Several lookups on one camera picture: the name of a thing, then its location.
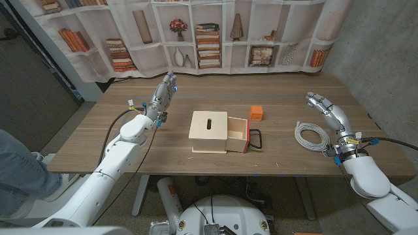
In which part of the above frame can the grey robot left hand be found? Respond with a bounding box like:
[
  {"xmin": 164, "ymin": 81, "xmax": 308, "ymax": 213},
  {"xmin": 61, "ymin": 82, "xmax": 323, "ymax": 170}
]
[{"xmin": 146, "ymin": 71, "xmax": 179, "ymax": 123}]

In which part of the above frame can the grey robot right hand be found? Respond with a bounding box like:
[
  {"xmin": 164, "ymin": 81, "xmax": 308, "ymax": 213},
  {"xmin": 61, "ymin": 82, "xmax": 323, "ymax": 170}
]
[{"xmin": 306, "ymin": 91, "xmax": 355, "ymax": 140}]

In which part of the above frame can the white Ethernet cable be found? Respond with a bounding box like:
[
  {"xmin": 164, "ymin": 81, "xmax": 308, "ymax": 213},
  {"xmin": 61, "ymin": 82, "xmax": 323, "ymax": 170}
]
[{"xmin": 294, "ymin": 121, "xmax": 331, "ymax": 153}]

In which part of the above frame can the orange block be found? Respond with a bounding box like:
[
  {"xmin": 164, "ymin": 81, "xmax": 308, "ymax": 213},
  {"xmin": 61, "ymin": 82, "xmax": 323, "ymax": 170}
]
[{"xmin": 249, "ymin": 105, "xmax": 264, "ymax": 122}]

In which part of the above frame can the wooden drawer with red front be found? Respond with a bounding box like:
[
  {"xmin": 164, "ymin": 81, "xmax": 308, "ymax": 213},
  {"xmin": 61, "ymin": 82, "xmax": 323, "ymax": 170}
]
[{"xmin": 225, "ymin": 116, "xmax": 251, "ymax": 153}]

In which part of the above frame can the printed bookshelf backdrop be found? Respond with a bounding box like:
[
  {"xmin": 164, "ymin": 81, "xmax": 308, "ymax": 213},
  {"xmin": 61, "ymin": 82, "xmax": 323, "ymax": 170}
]
[{"xmin": 19, "ymin": 0, "xmax": 353, "ymax": 83}]

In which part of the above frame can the light wooden box with slot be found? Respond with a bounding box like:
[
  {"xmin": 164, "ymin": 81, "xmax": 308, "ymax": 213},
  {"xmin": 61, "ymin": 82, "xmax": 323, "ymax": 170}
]
[{"xmin": 188, "ymin": 110, "xmax": 229, "ymax": 154}]

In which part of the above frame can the grey table leg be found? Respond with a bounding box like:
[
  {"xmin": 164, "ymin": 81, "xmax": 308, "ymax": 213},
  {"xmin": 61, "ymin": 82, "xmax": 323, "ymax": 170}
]
[
  {"xmin": 131, "ymin": 175, "xmax": 151, "ymax": 217},
  {"xmin": 295, "ymin": 177, "xmax": 317, "ymax": 221}
]

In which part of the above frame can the white cylinder with orange label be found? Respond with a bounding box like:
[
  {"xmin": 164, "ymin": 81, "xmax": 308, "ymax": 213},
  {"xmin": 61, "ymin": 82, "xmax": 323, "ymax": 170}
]
[{"xmin": 156, "ymin": 176, "xmax": 184, "ymax": 234}]

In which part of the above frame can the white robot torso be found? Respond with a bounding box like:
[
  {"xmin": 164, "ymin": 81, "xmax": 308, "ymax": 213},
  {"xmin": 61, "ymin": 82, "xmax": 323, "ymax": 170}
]
[{"xmin": 176, "ymin": 195, "xmax": 271, "ymax": 235}]

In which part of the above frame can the person leg in blue jeans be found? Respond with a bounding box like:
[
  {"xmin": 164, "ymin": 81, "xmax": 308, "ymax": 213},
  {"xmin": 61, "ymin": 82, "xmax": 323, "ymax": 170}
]
[{"xmin": 0, "ymin": 129, "xmax": 62, "ymax": 218}]

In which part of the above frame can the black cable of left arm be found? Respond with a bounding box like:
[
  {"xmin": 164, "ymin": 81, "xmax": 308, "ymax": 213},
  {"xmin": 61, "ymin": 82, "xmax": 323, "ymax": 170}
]
[{"xmin": 97, "ymin": 108, "xmax": 146, "ymax": 166}]

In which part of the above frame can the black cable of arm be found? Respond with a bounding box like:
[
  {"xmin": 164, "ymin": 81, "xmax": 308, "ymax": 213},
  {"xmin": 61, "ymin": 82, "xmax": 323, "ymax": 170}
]
[
  {"xmin": 359, "ymin": 136, "xmax": 418, "ymax": 146},
  {"xmin": 97, "ymin": 108, "xmax": 146, "ymax": 166}
]

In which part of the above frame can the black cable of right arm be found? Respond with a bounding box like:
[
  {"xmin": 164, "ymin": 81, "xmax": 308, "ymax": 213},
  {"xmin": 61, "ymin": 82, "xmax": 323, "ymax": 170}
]
[{"xmin": 359, "ymin": 136, "xmax": 418, "ymax": 146}]

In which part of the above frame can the black door handle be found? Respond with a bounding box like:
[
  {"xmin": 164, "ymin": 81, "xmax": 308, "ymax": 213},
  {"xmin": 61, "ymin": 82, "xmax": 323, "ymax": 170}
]
[{"xmin": 0, "ymin": 27, "xmax": 19, "ymax": 42}]

